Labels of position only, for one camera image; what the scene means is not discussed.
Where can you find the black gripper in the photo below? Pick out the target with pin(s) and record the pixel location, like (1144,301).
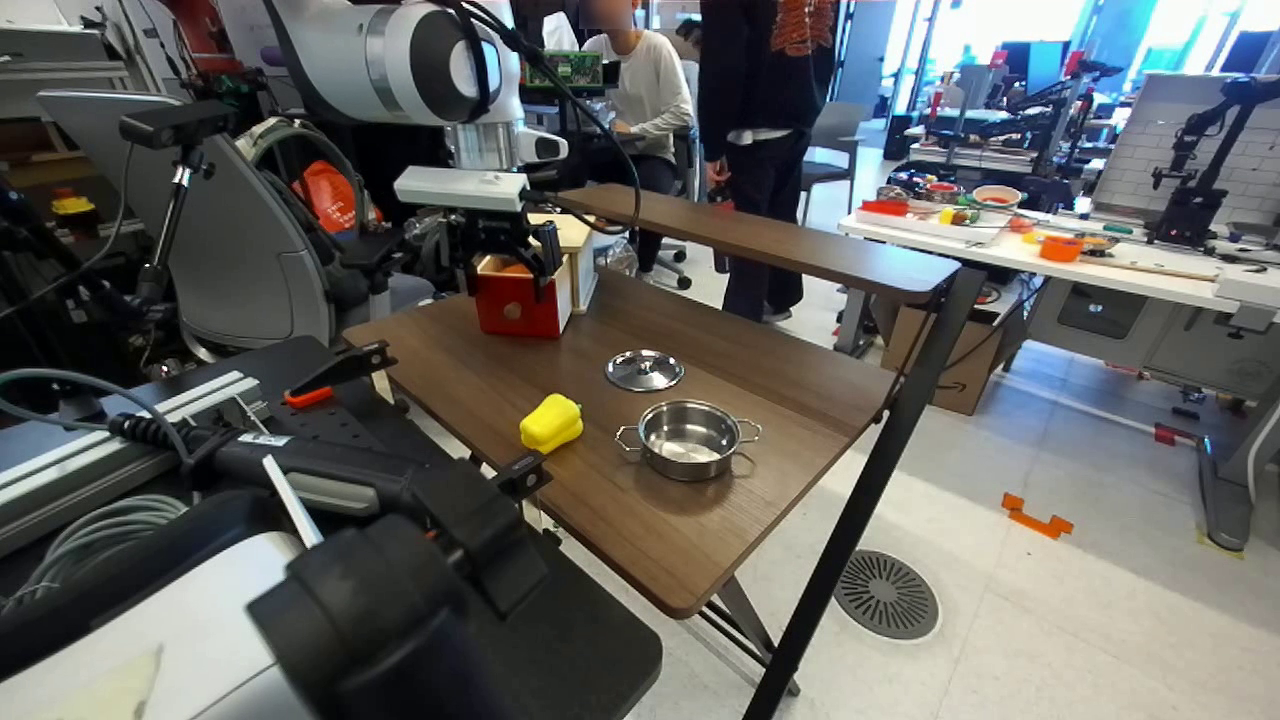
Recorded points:
(503,236)

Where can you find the red wooden drawer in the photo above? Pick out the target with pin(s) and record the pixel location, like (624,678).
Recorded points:
(517,307)

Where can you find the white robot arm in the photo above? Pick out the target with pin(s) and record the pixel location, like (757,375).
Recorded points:
(384,62)

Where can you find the white wooden chest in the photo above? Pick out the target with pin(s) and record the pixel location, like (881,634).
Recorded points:
(584,263)

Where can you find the yellow popsicle toy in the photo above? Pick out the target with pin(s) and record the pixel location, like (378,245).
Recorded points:
(548,423)

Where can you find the steel pot lid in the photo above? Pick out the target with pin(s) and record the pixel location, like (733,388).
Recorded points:
(647,368)

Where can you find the person in white sweater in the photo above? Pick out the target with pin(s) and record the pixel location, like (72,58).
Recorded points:
(651,95)

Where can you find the wooden desk shelf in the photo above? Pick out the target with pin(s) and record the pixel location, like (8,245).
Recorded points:
(761,242)

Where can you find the grey office chair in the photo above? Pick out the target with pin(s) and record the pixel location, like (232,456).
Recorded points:
(252,253)

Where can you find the person in black clothes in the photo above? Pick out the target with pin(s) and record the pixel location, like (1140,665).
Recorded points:
(761,120)

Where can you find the orange box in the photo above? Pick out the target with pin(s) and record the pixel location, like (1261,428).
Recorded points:
(884,206)

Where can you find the cardboard box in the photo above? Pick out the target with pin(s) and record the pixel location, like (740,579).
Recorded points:
(982,355)

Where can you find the round floor drain grate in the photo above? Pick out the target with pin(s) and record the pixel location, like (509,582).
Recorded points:
(884,595)

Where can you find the white machine cover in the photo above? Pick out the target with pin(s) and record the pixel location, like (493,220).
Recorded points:
(135,640)

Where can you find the small orange container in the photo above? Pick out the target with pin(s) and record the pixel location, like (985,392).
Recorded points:
(1062,251)

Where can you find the white work table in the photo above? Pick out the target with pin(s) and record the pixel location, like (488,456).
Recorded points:
(1067,263)

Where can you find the orange floor tape marker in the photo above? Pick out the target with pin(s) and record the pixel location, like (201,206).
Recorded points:
(1036,518)

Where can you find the grey perforated panel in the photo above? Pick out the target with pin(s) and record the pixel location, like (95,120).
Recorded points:
(1134,144)

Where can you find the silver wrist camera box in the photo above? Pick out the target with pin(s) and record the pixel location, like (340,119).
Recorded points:
(462,190)

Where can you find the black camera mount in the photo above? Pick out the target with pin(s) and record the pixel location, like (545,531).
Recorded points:
(384,625)

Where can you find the black desk leg frame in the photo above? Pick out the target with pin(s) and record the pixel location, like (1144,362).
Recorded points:
(865,494)

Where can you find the aluminium rail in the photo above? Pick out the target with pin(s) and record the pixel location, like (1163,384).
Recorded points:
(81,452)

